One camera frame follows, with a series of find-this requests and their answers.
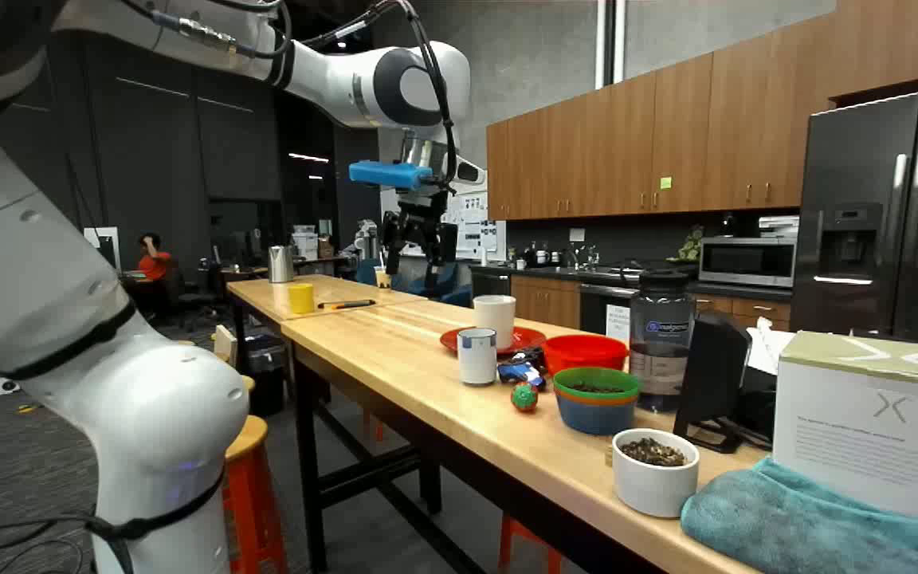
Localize red bowl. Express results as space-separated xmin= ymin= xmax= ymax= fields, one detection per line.
xmin=543 ymin=330 xmax=630 ymax=380

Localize white mug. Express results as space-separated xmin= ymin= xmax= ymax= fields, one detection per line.
xmin=456 ymin=325 xmax=502 ymax=390

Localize silver pitcher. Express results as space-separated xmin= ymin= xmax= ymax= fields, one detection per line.
xmin=264 ymin=243 xmax=298 ymax=286

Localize long wooden table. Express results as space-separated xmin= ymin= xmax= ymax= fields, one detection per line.
xmin=276 ymin=284 xmax=771 ymax=574

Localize white wall poster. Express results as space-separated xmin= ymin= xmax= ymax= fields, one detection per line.
xmin=454 ymin=186 xmax=511 ymax=269

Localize red plate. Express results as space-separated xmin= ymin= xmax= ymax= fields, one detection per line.
xmin=438 ymin=325 xmax=548 ymax=363

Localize white ramekin with dark contents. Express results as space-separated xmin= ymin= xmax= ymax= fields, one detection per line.
xmin=608 ymin=426 xmax=702 ymax=518

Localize steel microwave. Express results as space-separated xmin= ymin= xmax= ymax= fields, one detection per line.
xmin=694 ymin=231 xmax=799 ymax=290

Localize white crumpled paper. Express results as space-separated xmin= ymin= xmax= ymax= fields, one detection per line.
xmin=744 ymin=317 xmax=798 ymax=377

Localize brown lower cabinets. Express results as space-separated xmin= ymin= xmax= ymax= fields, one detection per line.
xmin=508 ymin=270 xmax=798 ymax=330

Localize white cardboard box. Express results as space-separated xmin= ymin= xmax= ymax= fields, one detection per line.
xmin=771 ymin=327 xmax=918 ymax=535

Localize dark plastic water jug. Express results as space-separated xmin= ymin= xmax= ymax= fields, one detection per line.
xmin=628 ymin=269 xmax=698 ymax=415

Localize green potted plant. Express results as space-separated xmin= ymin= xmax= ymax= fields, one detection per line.
xmin=677 ymin=226 xmax=709 ymax=266

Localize black steel refrigerator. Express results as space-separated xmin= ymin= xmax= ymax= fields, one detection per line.
xmin=792 ymin=79 xmax=918 ymax=348

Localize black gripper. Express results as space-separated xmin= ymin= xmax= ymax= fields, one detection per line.
xmin=380 ymin=188 xmax=454 ymax=257

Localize orange stool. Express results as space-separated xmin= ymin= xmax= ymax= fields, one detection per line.
xmin=220 ymin=411 xmax=291 ymax=574
xmin=494 ymin=514 xmax=566 ymax=574

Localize yellow mug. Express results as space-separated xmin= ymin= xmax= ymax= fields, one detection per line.
xmin=284 ymin=280 xmax=318 ymax=319

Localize teal cloth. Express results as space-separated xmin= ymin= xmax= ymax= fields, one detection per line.
xmin=679 ymin=457 xmax=918 ymax=574

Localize blue bowl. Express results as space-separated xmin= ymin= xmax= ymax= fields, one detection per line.
xmin=555 ymin=393 xmax=640 ymax=436

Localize brown upper wall cabinets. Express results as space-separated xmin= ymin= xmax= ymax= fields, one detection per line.
xmin=485 ymin=0 xmax=918 ymax=223

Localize black oven with note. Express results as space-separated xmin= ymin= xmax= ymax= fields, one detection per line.
xmin=580 ymin=280 xmax=639 ymax=343

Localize green bowl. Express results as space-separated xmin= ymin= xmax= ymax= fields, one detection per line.
xmin=550 ymin=365 xmax=645 ymax=409

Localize person in orange shirt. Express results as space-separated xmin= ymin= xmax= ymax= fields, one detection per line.
xmin=135 ymin=231 xmax=180 ymax=286

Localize dark blue toy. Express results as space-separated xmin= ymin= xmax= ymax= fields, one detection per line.
xmin=496 ymin=354 xmax=548 ymax=393

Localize white cup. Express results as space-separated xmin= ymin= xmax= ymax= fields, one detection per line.
xmin=471 ymin=293 xmax=520 ymax=354

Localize green and red ball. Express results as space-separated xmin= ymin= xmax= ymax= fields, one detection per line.
xmin=511 ymin=380 xmax=543 ymax=415

